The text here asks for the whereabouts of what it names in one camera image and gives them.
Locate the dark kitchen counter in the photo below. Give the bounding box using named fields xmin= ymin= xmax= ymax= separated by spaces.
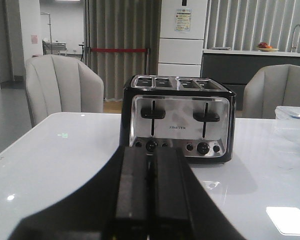
xmin=201 ymin=49 xmax=300 ymax=111

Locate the beige chair right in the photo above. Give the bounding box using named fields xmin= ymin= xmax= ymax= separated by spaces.
xmin=242 ymin=64 xmax=300 ymax=119

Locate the beige chair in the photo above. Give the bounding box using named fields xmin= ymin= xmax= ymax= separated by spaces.
xmin=242 ymin=64 xmax=300 ymax=119
xmin=25 ymin=54 xmax=104 ymax=127

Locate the clear plastic food container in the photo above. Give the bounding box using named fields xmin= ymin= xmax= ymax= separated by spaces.
xmin=275 ymin=106 xmax=300 ymax=144

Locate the white refrigerator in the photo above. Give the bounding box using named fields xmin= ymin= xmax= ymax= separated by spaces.
xmin=158 ymin=0 xmax=208 ymax=77

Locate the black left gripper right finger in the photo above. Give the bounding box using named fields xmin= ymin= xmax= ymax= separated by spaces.
xmin=149 ymin=147 xmax=244 ymax=240

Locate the fruit plate on counter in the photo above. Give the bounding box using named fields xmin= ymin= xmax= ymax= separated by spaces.
xmin=256 ymin=42 xmax=279 ymax=52

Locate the chrome kitchen faucet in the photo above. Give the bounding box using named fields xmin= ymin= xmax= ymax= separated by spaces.
xmin=290 ymin=23 xmax=300 ymax=53

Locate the red barrier tape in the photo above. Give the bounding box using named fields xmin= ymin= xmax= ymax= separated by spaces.
xmin=90 ymin=47 xmax=149 ymax=53

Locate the black and chrome toaster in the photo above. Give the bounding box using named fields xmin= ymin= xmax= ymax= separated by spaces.
xmin=119 ymin=74 xmax=236 ymax=164

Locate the beige chair left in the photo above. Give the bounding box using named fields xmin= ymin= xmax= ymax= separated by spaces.
xmin=25 ymin=54 xmax=104 ymax=127

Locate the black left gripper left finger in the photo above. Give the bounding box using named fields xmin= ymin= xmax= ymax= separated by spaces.
xmin=7 ymin=146 xmax=151 ymax=240

